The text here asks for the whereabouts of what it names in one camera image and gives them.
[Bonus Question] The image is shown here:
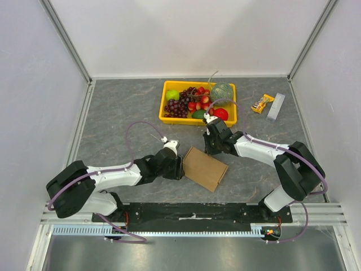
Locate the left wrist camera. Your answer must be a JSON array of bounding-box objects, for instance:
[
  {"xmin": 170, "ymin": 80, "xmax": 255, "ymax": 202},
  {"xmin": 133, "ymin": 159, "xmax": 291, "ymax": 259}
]
[{"xmin": 160, "ymin": 136, "xmax": 179, "ymax": 156}]

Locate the left aluminium frame post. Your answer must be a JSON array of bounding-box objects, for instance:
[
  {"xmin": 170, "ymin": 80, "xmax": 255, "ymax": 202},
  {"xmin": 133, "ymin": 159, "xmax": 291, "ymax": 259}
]
[{"xmin": 39, "ymin": 0, "xmax": 93, "ymax": 84}]

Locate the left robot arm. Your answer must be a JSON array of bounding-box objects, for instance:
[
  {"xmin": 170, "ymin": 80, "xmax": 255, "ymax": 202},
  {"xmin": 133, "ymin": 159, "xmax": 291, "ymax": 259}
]
[{"xmin": 46, "ymin": 147, "xmax": 184, "ymax": 222}]

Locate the red strawberry cluster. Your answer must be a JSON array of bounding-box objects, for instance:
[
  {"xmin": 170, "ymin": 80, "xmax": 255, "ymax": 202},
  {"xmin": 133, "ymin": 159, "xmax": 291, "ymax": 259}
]
[{"xmin": 186, "ymin": 86, "xmax": 211, "ymax": 112}]

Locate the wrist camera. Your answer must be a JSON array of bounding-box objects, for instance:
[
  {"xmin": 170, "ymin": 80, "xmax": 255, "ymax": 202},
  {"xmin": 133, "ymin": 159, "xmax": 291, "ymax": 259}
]
[
  {"xmin": 203, "ymin": 113, "xmax": 218, "ymax": 136},
  {"xmin": 160, "ymin": 136, "xmax": 179, "ymax": 156}
]

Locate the aluminium frame post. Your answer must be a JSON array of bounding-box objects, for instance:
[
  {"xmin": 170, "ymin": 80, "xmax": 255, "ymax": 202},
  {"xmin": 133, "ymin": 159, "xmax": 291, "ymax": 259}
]
[
  {"xmin": 287, "ymin": 0, "xmax": 339, "ymax": 82},
  {"xmin": 39, "ymin": 0, "xmax": 93, "ymax": 84}
]

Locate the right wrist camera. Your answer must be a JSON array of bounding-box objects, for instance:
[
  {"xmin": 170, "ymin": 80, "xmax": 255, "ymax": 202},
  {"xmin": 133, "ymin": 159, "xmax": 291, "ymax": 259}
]
[{"xmin": 203, "ymin": 113, "xmax": 218, "ymax": 136}]

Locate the green avocado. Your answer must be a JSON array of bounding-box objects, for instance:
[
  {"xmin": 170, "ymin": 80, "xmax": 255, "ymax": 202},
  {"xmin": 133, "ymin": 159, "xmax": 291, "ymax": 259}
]
[{"xmin": 192, "ymin": 110, "xmax": 206, "ymax": 120}]

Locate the purple cable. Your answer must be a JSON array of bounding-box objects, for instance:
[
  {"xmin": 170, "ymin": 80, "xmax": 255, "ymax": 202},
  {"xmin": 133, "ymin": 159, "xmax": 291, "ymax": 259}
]
[
  {"xmin": 47, "ymin": 121, "xmax": 167, "ymax": 243},
  {"xmin": 205, "ymin": 98, "xmax": 329, "ymax": 244}
]

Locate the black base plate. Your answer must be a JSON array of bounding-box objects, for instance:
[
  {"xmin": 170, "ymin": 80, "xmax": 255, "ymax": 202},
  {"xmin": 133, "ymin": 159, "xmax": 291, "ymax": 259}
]
[{"xmin": 106, "ymin": 203, "xmax": 293, "ymax": 233}]

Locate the right aluminium frame post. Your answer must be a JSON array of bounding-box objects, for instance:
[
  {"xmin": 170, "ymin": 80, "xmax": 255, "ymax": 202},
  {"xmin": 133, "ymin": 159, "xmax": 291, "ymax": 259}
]
[{"xmin": 287, "ymin": 0, "xmax": 339, "ymax": 82}]

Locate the green apple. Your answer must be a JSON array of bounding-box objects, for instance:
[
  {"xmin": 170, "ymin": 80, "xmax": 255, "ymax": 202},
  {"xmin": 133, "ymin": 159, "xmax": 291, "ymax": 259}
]
[{"xmin": 165, "ymin": 89, "xmax": 180, "ymax": 101}]

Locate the red tomato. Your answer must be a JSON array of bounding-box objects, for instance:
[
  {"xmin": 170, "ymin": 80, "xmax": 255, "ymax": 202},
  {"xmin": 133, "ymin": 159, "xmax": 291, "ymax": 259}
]
[{"xmin": 213, "ymin": 108, "xmax": 229, "ymax": 121}]

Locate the slotted cable duct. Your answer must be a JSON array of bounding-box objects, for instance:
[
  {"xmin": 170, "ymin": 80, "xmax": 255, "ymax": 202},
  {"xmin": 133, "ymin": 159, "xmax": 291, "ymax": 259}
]
[{"xmin": 52, "ymin": 224, "xmax": 266, "ymax": 238}]

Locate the green netted melon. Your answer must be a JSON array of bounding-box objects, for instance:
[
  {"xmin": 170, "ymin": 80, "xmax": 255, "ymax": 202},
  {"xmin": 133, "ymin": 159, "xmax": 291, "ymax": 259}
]
[{"xmin": 208, "ymin": 71, "xmax": 234, "ymax": 107}]

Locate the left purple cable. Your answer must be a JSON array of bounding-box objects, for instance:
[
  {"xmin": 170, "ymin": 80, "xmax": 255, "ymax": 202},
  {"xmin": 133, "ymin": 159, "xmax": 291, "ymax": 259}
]
[{"xmin": 47, "ymin": 121, "xmax": 167, "ymax": 243}]

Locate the purple grape bunch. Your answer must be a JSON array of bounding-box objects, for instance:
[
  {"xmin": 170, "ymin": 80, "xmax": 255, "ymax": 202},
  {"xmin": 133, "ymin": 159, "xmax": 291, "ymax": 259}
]
[{"xmin": 164, "ymin": 89, "xmax": 191, "ymax": 119}]

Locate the yellow candy bar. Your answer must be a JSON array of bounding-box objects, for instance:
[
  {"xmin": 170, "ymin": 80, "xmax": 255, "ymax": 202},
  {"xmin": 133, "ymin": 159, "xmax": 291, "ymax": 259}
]
[{"xmin": 251, "ymin": 94, "xmax": 275, "ymax": 113}]

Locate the brown cardboard box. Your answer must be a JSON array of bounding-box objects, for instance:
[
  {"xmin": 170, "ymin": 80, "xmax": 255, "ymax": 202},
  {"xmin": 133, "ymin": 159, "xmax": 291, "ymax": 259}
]
[{"xmin": 183, "ymin": 147, "xmax": 228, "ymax": 192}]

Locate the grey slim box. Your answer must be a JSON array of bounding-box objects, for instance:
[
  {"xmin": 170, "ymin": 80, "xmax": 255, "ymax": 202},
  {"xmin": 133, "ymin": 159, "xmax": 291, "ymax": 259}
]
[{"xmin": 266, "ymin": 93, "xmax": 285, "ymax": 123}]

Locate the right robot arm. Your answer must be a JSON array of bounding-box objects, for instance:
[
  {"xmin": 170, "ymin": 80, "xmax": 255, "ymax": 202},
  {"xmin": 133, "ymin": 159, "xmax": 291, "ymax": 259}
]
[{"xmin": 203, "ymin": 114, "xmax": 327, "ymax": 222}]

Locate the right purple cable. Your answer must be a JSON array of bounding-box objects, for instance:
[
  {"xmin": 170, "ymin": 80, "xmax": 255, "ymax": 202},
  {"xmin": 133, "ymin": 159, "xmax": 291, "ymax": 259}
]
[{"xmin": 205, "ymin": 98, "xmax": 329, "ymax": 244}]

